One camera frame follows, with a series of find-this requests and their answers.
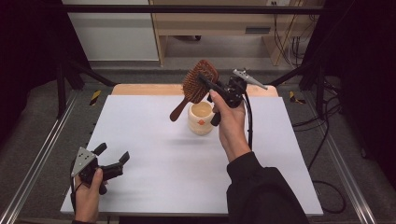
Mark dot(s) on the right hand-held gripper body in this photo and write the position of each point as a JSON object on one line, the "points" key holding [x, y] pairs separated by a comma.
{"points": [[235, 91]]}

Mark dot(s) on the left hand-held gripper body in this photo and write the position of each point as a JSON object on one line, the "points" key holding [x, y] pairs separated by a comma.
{"points": [[85, 163]]}

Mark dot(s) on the wooden paddle hairbrush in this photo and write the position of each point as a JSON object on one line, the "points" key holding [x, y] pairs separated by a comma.
{"points": [[191, 85]]}

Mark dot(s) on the cream ringed cup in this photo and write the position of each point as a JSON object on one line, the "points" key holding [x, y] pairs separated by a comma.
{"points": [[199, 125]]}

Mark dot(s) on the person's left hand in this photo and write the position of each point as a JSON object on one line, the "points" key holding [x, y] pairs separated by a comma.
{"points": [[87, 202]]}

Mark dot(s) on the person's right hand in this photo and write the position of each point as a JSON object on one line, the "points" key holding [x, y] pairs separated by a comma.
{"points": [[233, 130]]}

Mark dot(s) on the light wooden desk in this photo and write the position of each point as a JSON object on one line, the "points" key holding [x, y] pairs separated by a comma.
{"points": [[214, 21]]}

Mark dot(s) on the black stand legs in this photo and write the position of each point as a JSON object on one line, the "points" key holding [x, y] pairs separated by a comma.
{"points": [[60, 87], [317, 84]]}

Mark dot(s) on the white power strip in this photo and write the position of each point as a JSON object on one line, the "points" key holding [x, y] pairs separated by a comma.
{"points": [[278, 2]]}

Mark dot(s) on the white cabinet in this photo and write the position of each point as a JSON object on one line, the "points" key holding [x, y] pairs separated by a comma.
{"points": [[115, 37]]}

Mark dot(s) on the black curtain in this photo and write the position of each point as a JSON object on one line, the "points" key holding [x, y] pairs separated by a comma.
{"points": [[367, 62], [25, 46]]}

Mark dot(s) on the aluminium rail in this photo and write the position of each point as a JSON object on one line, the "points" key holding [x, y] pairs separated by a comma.
{"points": [[37, 155], [348, 180]]}

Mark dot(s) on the black frame bar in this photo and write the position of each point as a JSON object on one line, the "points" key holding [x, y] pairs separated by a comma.
{"points": [[186, 8]]}

